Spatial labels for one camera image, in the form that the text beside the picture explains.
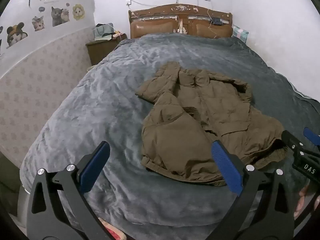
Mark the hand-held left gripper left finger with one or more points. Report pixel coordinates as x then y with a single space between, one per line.
94 166

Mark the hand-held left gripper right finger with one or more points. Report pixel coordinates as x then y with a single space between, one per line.
228 168

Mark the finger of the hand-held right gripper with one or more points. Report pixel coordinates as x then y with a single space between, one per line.
312 135
290 138

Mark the olive brown padded jacket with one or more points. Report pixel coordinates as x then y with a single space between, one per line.
200 120

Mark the person's right hand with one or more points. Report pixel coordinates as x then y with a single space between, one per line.
302 201

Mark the grey plush blanket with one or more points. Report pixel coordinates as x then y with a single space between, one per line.
100 100

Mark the red slipper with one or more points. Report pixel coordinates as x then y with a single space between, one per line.
111 231

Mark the dark wooden nightstand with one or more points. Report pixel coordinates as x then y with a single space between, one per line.
100 51

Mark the plaid pastel pillow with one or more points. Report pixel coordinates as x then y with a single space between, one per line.
240 34

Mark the pale green paper bag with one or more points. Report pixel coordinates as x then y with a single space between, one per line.
101 31

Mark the dark device on headboard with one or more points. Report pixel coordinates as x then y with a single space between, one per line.
219 21

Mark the carved wooden headboard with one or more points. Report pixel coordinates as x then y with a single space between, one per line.
160 26

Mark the white wall socket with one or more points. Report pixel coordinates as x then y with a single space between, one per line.
128 2

